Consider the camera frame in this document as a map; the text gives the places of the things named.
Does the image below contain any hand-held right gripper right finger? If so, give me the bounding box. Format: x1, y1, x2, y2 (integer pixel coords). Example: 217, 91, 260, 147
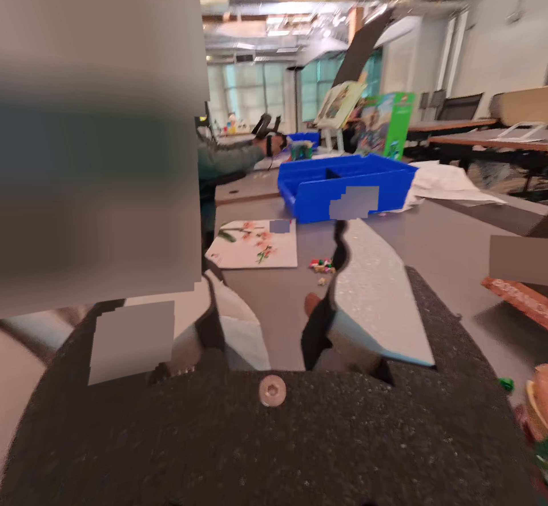
301, 218, 436, 372

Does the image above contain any wood-edged office desk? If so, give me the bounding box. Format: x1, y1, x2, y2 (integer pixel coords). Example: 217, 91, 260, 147
407, 118, 501, 136
428, 128, 548, 172

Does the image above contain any grey desk with wooden edge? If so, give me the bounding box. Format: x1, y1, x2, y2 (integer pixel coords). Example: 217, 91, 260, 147
214, 170, 283, 207

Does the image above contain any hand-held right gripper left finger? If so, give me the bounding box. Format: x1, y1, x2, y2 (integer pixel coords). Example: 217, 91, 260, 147
173, 258, 226, 377

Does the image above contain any dark toy brick set box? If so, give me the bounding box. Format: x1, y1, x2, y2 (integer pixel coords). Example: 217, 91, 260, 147
481, 277, 548, 331

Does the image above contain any orchid picture instruction booklet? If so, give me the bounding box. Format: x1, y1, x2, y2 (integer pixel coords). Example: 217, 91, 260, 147
205, 219, 298, 269

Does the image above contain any tan cardboard box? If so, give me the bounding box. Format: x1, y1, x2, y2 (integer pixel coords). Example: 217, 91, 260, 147
489, 86, 548, 127

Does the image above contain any white booklet stand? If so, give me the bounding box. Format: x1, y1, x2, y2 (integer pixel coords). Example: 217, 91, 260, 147
320, 127, 345, 154

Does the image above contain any toy brick orchid pot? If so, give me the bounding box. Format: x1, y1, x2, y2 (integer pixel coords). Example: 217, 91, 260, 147
514, 362, 548, 506

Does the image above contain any crumpled white paper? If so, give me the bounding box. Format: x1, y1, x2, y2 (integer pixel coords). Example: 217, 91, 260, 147
402, 161, 508, 211

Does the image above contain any blue plastic bin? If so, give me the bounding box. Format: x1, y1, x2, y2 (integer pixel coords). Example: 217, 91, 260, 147
277, 153, 418, 225
286, 131, 322, 152

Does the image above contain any propped illustrated booklet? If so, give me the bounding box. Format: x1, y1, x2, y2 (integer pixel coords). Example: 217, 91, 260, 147
316, 81, 368, 129

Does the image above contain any green toy set box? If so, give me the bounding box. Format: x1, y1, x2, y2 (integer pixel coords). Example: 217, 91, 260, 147
356, 92, 417, 160

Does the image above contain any black mesh chair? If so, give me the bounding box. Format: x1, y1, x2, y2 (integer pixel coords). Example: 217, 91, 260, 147
434, 93, 484, 121

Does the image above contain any black slanted panel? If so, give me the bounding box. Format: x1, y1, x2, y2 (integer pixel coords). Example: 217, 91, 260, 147
333, 8, 396, 87

